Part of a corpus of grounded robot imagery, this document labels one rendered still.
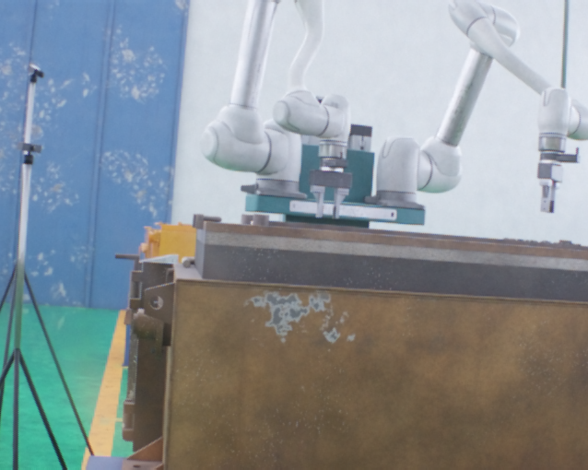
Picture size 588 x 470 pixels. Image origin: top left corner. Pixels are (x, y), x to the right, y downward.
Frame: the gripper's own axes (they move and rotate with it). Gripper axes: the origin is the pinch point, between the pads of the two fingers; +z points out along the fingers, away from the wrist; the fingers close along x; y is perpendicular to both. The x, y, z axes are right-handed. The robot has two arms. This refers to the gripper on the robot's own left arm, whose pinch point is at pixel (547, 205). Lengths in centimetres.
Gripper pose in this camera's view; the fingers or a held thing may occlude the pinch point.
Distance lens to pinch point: 249.0
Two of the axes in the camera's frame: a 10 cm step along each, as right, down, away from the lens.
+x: -5.6, -0.2, -8.3
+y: -8.3, -0.8, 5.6
